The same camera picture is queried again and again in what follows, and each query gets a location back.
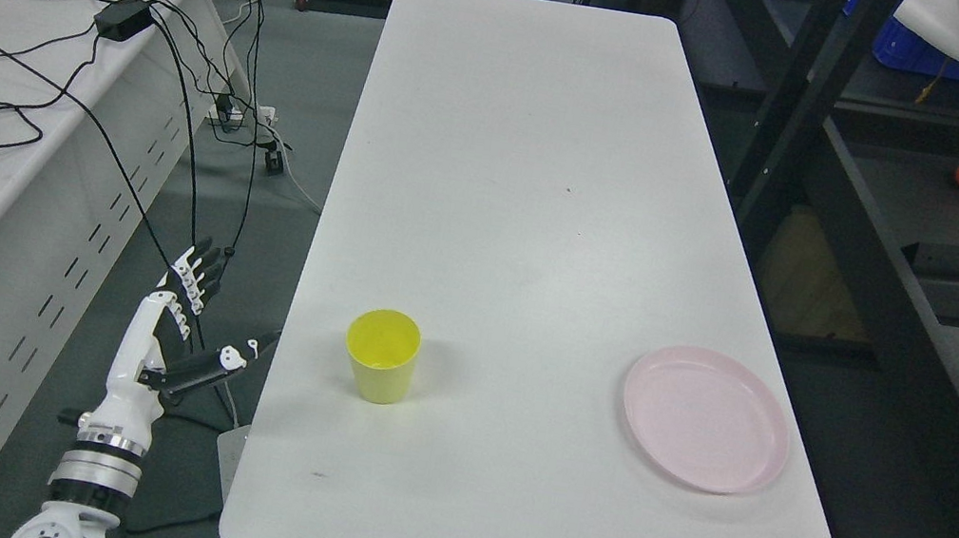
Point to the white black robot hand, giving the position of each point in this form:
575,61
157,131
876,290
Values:
151,368

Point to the yellow plastic cup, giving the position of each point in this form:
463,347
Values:
383,346

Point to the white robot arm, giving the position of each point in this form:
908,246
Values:
91,488

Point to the black metal shelf rack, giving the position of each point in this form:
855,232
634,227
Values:
806,117

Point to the white power strip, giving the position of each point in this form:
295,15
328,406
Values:
226,115

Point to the black power adapter brick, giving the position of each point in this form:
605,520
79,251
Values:
121,20

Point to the white table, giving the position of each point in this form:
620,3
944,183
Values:
533,184

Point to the pink plastic plate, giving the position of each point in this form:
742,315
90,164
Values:
706,420

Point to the blue plastic crate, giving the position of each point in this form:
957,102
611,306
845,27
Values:
897,47

